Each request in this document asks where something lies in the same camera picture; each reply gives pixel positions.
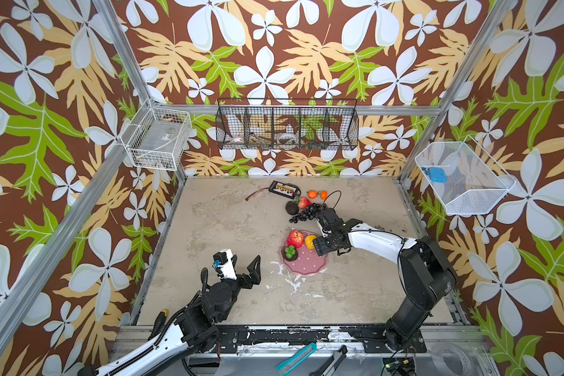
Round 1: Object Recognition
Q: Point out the black tray with items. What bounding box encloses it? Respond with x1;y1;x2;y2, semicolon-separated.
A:
268;181;302;200

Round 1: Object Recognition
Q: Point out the dark avocado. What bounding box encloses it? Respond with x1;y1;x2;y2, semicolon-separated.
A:
285;201;299;216

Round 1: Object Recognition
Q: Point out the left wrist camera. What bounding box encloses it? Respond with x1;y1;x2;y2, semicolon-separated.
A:
213;249;237;280

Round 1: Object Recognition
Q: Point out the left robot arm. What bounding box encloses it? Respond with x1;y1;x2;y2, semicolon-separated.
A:
78;249;262;375

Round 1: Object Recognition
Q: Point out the yellow lemon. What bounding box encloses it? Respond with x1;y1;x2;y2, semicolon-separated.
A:
304;235;317;250

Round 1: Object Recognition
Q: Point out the blue object in basket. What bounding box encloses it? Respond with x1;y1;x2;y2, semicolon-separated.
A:
423;167;447;184

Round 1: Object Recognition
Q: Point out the white wire basket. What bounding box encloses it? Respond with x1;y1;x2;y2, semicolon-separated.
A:
415;136;516;216
122;100;193;172

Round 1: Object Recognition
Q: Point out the brown stick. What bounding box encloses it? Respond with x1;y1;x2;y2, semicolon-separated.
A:
244;187;269;201

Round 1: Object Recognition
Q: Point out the red strawberry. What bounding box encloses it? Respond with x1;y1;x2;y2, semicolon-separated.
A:
298;197;311;210

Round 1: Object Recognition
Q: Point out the white wire basket right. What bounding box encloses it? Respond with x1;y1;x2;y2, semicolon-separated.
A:
415;136;516;216

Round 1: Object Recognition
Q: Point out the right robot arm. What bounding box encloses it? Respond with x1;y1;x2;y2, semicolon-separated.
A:
314;208;457;351

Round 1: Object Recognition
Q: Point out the red apple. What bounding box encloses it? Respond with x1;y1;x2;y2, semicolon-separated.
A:
287;230;305;248

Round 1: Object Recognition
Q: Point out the black wire basket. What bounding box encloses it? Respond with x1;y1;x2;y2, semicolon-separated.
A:
214;98;360;150

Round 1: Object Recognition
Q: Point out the white wire basket left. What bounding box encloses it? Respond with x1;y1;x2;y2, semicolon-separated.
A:
122;100;193;172

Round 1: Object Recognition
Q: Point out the dark grape bunch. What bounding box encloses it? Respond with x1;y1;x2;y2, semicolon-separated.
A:
289;203;328;223

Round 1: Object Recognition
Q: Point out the pink dotted plate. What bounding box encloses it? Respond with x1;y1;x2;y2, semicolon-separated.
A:
280;230;327;275

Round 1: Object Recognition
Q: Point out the black grey tool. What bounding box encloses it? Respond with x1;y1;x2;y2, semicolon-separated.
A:
310;345;348;376

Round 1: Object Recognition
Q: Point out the teal utility knife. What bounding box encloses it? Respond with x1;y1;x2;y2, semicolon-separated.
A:
276;342;317;376

